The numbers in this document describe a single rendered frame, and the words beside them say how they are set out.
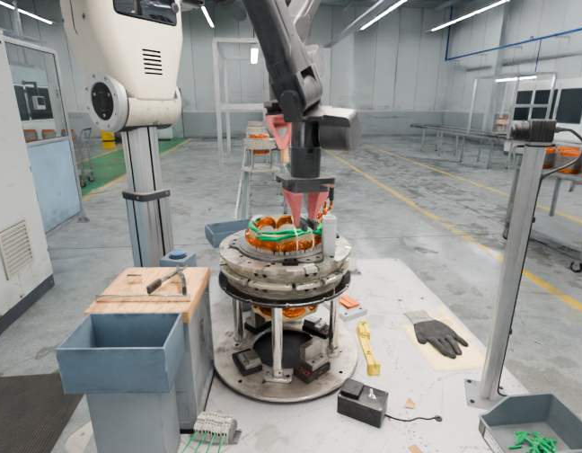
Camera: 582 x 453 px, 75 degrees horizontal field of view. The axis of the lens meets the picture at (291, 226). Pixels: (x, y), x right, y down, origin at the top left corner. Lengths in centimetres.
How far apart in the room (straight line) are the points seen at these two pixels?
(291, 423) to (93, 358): 43
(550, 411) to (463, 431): 19
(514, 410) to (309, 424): 42
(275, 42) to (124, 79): 53
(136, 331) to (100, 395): 12
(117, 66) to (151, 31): 14
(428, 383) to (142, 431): 65
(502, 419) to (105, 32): 123
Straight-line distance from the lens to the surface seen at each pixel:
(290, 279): 81
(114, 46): 110
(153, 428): 77
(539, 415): 103
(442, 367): 111
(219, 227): 123
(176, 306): 75
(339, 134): 67
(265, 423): 90
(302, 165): 71
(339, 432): 89
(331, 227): 84
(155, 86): 115
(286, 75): 67
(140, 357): 66
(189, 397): 85
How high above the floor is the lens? 142
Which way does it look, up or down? 18 degrees down
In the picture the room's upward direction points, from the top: straight up
